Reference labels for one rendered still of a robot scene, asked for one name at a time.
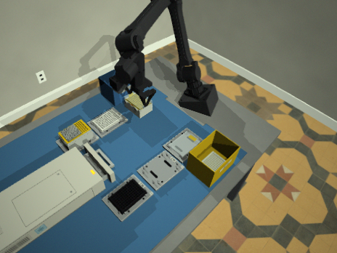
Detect yellow open bin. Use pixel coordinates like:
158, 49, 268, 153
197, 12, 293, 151
186, 130, 240, 188

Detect white multi-well plate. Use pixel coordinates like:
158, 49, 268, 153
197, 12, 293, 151
92, 109, 123, 132

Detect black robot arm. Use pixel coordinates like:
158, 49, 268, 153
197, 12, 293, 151
109, 0, 209, 99

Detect blue bench mat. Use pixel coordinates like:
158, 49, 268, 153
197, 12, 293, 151
0, 86, 247, 253

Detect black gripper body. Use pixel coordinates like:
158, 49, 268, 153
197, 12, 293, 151
131, 70, 153, 98

